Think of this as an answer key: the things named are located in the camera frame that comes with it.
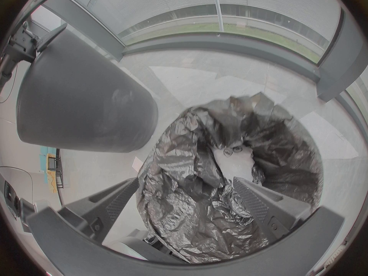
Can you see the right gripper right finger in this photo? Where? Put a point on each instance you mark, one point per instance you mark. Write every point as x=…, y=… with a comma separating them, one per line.
x=258, y=205

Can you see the dark grey round chair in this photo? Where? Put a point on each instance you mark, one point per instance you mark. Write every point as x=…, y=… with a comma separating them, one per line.
x=80, y=102

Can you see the black plastic bag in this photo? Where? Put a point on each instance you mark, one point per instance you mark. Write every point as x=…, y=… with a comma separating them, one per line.
x=178, y=211

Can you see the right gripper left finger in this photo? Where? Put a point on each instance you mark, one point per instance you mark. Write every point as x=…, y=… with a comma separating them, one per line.
x=109, y=203

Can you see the window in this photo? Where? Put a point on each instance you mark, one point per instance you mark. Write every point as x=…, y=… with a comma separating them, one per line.
x=230, y=47

